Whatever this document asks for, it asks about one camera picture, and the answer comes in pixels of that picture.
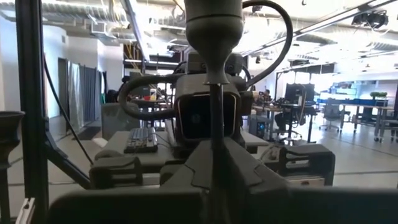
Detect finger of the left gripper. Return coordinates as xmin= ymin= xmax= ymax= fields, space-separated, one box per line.
xmin=89 ymin=155 xmax=144 ymax=190
xmin=278 ymin=143 xmax=336 ymax=187

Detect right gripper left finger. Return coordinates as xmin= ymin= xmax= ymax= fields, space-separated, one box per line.
xmin=159 ymin=138 xmax=215 ymax=224

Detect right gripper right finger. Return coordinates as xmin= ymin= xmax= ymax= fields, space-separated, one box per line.
xmin=222 ymin=138 xmax=290 ymax=224

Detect black candlestick holder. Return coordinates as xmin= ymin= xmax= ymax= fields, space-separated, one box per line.
xmin=184 ymin=0 xmax=245 ymax=200
xmin=0 ymin=111 xmax=25 ymax=224

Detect grey desk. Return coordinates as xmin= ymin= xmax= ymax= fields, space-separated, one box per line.
xmin=101 ymin=129 xmax=270 ymax=175

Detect black keyboard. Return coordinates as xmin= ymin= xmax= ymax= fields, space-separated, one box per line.
xmin=123 ymin=126 xmax=159 ymax=154

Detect black floor mat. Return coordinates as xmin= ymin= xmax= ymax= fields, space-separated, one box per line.
xmin=75 ymin=126 xmax=102 ymax=141

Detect computer tower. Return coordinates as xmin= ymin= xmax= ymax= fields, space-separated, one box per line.
xmin=248 ymin=114 xmax=269 ymax=140

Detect grey office chair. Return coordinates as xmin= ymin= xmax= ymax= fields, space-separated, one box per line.
xmin=319 ymin=104 xmax=351 ymax=132

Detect wooden office desk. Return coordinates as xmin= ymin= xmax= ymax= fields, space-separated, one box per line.
xmin=253 ymin=104 xmax=317 ymax=144

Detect black desk monitors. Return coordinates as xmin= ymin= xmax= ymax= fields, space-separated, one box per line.
xmin=284 ymin=83 xmax=315 ymax=105

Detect person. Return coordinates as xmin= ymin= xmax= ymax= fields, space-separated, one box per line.
xmin=254 ymin=88 xmax=282 ymax=133

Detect long work table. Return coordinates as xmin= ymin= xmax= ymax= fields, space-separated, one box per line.
xmin=338 ymin=104 xmax=398 ymax=142

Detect grey curtain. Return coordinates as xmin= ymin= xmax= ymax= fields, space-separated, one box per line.
xmin=67 ymin=60 xmax=101 ymax=126

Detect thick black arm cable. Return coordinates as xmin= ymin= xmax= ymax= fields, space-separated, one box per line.
xmin=119 ymin=73 xmax=187 ymax=121
xmin=241 ymin=0 xmax=294 ymax=90

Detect white bracket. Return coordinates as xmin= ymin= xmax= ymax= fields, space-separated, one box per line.
xmin=15 ymin=197 xmax=35 ymax=224

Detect black frame post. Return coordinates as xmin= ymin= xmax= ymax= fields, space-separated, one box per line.
xmin=14 ymin=0 xmax=94 ymax=224

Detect black ceiling camera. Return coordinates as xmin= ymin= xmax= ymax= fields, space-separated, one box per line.
xmin=351 ymin=11 xmax=389 ymax=29

